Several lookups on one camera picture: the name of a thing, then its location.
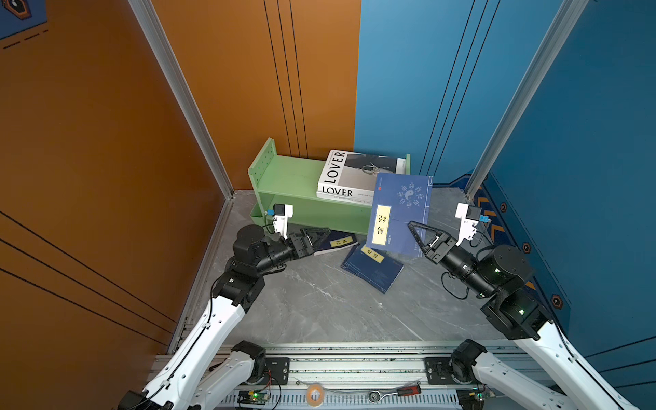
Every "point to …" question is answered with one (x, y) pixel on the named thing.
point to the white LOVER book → (351, 177)
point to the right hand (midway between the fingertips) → (406, 226)
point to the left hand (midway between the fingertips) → (325, 233)
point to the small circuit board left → (253, 397)
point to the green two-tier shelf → (295, 182)
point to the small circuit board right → (473, 399)
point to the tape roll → (315, 395)
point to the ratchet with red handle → (375, 395)
